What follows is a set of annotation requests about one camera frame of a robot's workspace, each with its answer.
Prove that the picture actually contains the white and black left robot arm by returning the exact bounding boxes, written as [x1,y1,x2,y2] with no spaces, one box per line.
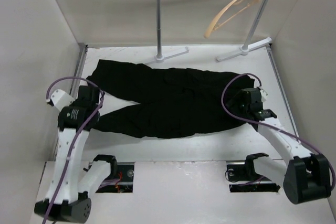
[34,86,118,223]

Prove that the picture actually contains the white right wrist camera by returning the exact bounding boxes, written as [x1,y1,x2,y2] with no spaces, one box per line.
[257,86,268,103]

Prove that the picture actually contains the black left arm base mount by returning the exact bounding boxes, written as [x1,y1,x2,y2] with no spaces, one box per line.
[96,163,135,194]

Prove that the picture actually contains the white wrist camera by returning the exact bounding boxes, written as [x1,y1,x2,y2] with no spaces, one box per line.
[257,86,268,103]
[46,89,75,111]

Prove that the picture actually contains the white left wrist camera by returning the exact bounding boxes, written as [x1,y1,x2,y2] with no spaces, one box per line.
[46,89,75,111]

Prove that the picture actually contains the beige plastic hanger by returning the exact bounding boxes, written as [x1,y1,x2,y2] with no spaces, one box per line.
[203,0,259,39]

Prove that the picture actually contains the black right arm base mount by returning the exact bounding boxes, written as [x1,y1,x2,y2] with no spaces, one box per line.
[225,162,280,193]

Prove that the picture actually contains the black trousers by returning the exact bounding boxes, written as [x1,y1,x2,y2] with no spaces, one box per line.
[88,60,254,139]

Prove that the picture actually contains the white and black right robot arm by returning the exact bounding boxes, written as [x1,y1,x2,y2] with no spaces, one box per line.
[222,88,332,205]

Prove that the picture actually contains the white and silver clothes rack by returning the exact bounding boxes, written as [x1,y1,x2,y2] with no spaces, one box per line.
[144,0,282,65]

